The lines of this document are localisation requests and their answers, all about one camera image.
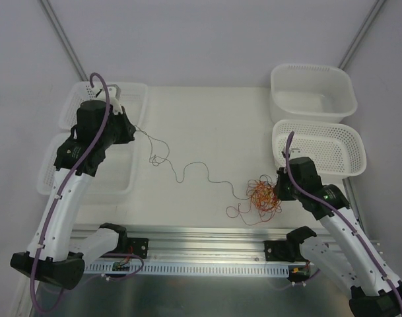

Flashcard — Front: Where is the white basket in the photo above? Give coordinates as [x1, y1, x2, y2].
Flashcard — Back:
[36, 131, 139, 199]
[58, 81, 149, 130]
[271, 120, 367, 178]

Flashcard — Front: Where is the rear right white tub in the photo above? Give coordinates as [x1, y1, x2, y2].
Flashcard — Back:
[269, 63, 358, 123]

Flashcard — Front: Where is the coloured wire bundle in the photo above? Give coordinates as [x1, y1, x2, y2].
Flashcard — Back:
[226, 173, 284, 227]

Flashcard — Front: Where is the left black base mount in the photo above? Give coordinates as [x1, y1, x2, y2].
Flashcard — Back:
[126, 237, 149, 259]

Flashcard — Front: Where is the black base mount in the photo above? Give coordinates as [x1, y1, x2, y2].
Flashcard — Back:
[126, 237, 149, 259]
[264, 240, 304, 263]

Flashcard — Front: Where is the black wire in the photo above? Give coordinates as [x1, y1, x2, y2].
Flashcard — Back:
[133, 127, 251, 201]

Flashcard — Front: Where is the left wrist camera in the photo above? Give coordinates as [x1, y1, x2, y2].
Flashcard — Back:
[95, 84, 124, 115]

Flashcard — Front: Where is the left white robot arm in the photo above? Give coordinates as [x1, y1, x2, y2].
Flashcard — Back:
[10, 100, 136, 290]

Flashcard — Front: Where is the front right white basket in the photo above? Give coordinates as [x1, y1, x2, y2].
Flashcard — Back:
[271, 120, 367, 178]

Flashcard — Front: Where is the rear left white basket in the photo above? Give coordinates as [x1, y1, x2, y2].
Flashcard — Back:
[58, 81, 149, 130]

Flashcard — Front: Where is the aluminium rail frame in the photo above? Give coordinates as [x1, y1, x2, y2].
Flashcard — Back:
[22, 178, 402, 317]

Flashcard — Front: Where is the left frame post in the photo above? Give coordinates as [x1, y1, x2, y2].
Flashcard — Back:
[38, 0, 89, 81]

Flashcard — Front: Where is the right frame post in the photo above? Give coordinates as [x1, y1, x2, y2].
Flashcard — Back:
[337, 0, 388, 71]

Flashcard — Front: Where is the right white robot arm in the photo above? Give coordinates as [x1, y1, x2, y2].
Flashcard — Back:
[275, 157, 402, 316]

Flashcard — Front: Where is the front left white basket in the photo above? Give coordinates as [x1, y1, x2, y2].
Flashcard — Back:
[36, 131, 139, 199]

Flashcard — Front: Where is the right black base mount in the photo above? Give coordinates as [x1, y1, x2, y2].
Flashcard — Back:
[264, 240, 304, 263]

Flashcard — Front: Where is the frame post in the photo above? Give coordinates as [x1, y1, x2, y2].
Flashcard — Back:
[337, 0, 388, 71]
[38, 0, 89, 81]

